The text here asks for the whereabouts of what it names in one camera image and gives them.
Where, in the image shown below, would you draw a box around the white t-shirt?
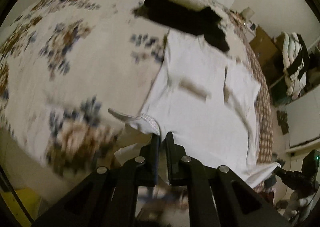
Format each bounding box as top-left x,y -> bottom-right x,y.
109,30 -> 277,187

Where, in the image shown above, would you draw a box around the black clothes on bed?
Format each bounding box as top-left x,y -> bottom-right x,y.
133,0 -> 230,53

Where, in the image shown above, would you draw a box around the white gloved right hand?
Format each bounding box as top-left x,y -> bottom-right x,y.
283,191 -> 315,222

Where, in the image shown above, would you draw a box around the white wardrobe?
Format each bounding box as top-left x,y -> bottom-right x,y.
285,37 -> 320,154

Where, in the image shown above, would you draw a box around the dark shoes by wardrobe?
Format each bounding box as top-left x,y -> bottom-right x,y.
277,110 -> 289,135

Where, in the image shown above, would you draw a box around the black striped jacket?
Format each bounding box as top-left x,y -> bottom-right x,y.
286,34 -> 309,81

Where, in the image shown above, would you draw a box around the large cardboard box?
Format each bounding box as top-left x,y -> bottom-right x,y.
249,25 -> 284,86

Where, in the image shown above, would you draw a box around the white puffer jacket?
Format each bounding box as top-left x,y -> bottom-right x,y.
282,32 -> 309,99

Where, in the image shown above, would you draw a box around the brown checkered blanket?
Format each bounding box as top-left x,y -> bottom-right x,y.
228,10 -> 278,192

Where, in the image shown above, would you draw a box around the floral bed quilt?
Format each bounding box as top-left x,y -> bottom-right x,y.
0,0 -> 251,177

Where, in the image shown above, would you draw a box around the beige table lamp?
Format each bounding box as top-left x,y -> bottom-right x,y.
241,7 -> 255,21

